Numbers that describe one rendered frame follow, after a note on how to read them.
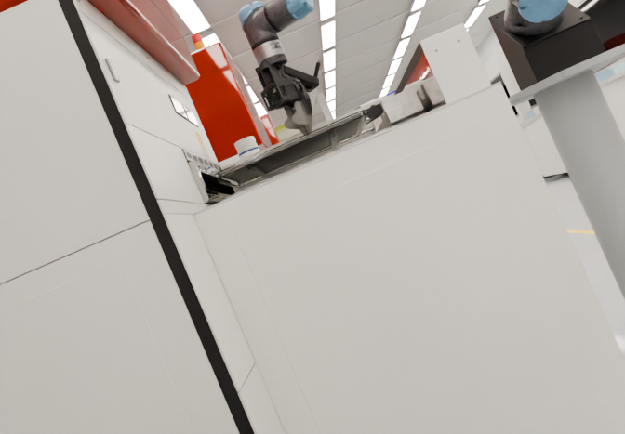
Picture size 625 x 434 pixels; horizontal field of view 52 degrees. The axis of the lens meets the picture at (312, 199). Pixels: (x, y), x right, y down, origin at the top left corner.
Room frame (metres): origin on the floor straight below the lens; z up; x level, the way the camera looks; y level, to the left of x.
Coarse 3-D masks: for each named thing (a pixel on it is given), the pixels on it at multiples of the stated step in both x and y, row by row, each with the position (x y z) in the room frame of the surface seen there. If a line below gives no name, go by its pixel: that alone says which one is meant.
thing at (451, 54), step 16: (448, 32) 1.26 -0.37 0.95; (464, 32) 1.26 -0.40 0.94; (432, 48) 1.26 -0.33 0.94; (448, 48) 1.26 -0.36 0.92; (464, 48) 1.26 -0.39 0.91; (432, 64) 1.26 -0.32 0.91; (448, 64) 1.26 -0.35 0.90; (464, 64) 1.26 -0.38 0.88; (480, 64) 1.26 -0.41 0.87; (448, 80) 1.26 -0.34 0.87; (464, 80) 1.26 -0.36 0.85; (480, 80) 1.26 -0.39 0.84; (448, 96) 1.26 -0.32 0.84; (464, 96) 1.26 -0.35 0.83
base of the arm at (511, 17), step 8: (512, 8) 1.68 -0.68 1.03; (504, 16) 1.74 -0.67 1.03; (512, 16) 1.69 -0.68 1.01; (520, 16) 1.68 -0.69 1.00; (560, 16) 1.68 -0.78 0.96; (512, 24) 1.71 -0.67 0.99; (520, 24) 1.70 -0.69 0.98; (528, 24) 1.68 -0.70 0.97; (536, 24) 1.67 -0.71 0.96; (544, 24) 1.67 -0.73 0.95; (552, 24) 1.68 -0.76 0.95; (512, 32) 1.72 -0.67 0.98; (520, 32) 1.70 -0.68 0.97; (528, 32) 1.69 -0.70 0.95; (536, 32) 1.68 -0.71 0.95; (544, 32) 1.68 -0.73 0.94
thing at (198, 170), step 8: (192, 168) 1.37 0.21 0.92; (200, 168) 1.42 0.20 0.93; (208, 168) 1.53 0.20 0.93; (200, 176) 1.38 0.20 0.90; (208, 176) 1.53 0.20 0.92; (200, 184) 1.37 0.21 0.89; (200, 192) 1.37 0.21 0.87; (208, 192) 1.40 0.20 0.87; (216, 192) 1.50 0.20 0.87; (232, 192) 1.81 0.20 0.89; (208, 200) 1.37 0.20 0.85; (216, 200) 1.45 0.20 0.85
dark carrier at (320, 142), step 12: (348, 132) 1.64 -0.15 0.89; (300, 144) 1.48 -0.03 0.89; (312, 144) 1.58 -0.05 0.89; (324, 144) 1.67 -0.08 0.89; (276, 156) 1.51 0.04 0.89; (288, 156) 1.61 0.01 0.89; (300, 156) 1.72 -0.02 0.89; (264, 168) 1.64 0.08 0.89; (276, 168) 1.76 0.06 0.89; (240, 180) 1.68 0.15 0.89
